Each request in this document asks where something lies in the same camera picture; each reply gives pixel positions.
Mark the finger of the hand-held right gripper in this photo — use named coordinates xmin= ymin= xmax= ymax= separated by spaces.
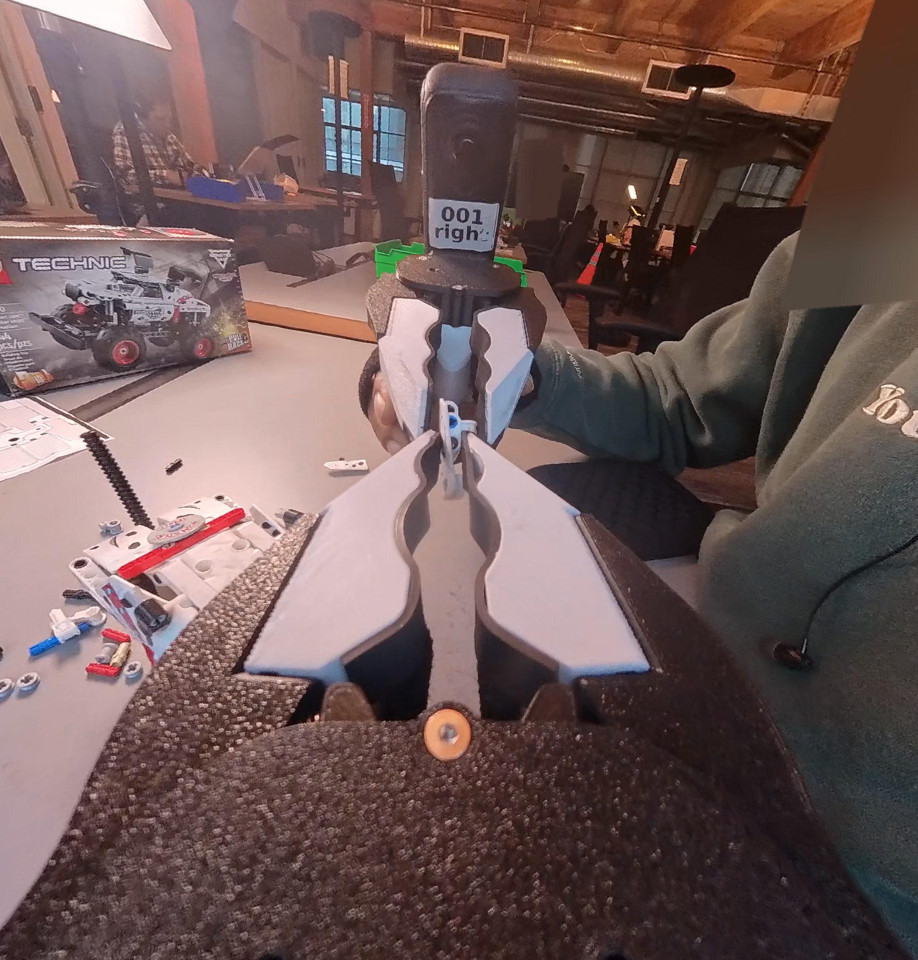
xmin=467 ymin=305 xmax=534 ymax=447
xmin=375 ymin=296 xmax=448 ymax=451

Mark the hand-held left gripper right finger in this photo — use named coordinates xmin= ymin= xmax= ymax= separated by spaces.
xmin=462 ymin=432 xmax=654 ymax=685

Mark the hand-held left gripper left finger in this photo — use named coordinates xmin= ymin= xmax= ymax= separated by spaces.
xmin=242 ymin=432 xmax=442 ymax=688

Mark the white connector with blue pin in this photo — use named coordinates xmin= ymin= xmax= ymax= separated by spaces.
xmin=437 ymin=396 xmax=478 ymax=499

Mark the white lego vehicle model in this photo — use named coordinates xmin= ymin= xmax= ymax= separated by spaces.
xmin=66 ymin=432 xmax=307 ymax=628

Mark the person's right forearm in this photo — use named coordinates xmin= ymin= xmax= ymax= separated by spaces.
xmin=522 ymin=293 xmax=798 ymax=469

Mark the lego set box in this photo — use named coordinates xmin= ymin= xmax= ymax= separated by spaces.
xmin=0 ymin=222 xmax=255 ymax=399

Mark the lego sticker sheet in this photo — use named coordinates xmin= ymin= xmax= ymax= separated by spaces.
xmin=0 ymin=395 xmax=111 ymax=490

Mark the person's right hand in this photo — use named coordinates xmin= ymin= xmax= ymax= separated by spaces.
xmin=357 ymin=353 xmax=412 ymax=454

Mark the black wrist rest pad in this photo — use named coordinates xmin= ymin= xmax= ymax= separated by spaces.
xmin=527 ymin=455 xmax=718 ymax=562

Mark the green plastic bin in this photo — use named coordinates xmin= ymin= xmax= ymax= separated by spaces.
xmin=372 ymin=237 xmax=529 ymax=289

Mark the black floor lamp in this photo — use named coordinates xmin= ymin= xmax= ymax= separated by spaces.
xmin=632 ymin=63 xmax=738 ymax=241

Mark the person's green sweatshirt torso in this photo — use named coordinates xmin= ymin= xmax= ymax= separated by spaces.
xmin=662 ymin=233 xmax=918 ymax=960

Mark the bright studio light panel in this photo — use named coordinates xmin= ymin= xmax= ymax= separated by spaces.
xmin=12 ymin=0 xmax=175 ymax=51

